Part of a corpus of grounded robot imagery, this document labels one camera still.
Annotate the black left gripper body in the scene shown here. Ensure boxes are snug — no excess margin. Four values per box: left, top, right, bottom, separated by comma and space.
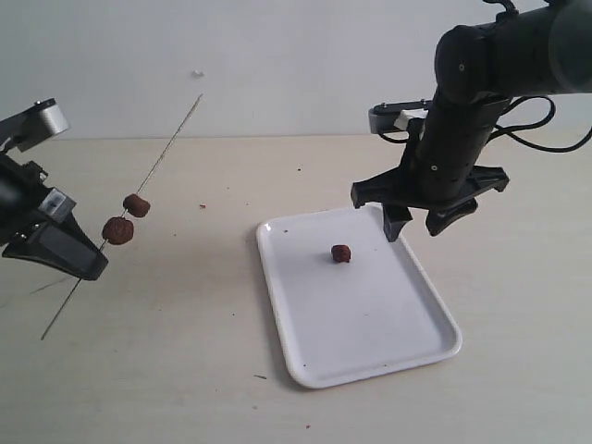
1, 159, 76, 247

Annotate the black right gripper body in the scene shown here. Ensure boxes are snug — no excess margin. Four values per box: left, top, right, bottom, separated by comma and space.
351, 166, 510, 211

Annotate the thin metal skewer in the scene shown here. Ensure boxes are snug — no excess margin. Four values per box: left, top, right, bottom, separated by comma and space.
40, 92, 204, 341

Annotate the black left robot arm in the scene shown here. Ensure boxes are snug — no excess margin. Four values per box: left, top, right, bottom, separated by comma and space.
1, 154, 108, 281

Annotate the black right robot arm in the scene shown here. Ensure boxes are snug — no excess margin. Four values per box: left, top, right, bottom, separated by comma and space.
351, 1, 591, 241

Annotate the white plastic tray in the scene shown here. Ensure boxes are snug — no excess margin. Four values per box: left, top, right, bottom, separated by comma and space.
256, 205, 463, 389

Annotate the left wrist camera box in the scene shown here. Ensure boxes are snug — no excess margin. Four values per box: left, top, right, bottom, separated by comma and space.
1, 98, 70, 154

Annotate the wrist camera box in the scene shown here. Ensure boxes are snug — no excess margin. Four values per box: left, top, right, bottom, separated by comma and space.
368, 99, 432, 135
1, 98, 70, 154

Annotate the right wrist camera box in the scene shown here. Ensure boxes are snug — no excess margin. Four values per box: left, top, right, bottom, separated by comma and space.
368, 99, 432, 135

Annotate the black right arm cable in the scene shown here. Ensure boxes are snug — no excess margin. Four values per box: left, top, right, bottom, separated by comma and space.
480, 0, 592, 153

